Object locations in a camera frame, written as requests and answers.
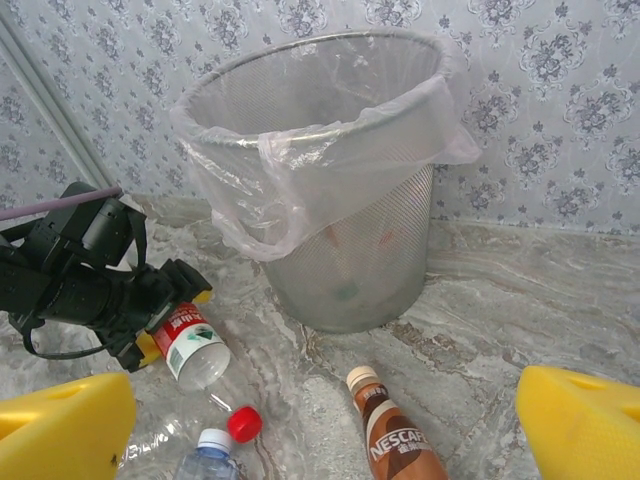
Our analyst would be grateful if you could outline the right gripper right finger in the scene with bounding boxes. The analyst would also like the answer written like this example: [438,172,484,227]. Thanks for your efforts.
[517,364,640,480]

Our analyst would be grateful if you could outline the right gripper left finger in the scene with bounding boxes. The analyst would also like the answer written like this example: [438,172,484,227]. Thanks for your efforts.
[0,372,137,480]

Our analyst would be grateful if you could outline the clear bottle red green label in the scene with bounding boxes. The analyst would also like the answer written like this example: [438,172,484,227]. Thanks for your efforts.
[152,301,233,392]

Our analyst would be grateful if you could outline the water bottle with blue cap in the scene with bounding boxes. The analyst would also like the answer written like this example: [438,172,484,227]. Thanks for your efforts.
[172,428,241,480]

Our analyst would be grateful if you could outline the clear bottle with red cap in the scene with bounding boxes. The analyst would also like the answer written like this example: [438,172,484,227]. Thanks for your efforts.
[117,384,265,480]

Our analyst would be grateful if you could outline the brown coffee drink bottle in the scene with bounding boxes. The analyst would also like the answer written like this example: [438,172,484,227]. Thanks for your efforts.
[345,365,450,480]

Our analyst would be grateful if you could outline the grey metal mesh waste bin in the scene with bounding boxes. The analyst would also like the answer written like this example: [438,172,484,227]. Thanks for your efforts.
[172,29,446,335]

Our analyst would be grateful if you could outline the clear plastic bin liner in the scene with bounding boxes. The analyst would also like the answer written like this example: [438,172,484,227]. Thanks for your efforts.
[168,29,482,264]

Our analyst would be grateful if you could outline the thin black cable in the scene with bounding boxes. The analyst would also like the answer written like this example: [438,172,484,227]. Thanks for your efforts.
[19,314,119,360]

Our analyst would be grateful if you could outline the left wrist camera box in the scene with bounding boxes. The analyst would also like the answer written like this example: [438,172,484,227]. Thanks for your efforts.
[29,181,149,274]

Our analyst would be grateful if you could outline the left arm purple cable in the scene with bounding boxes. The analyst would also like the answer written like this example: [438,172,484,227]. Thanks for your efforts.
[0,185,123,221]

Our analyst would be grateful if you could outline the aluminium corner post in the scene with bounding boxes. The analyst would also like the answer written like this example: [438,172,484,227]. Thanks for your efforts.
[0,7,112,189]

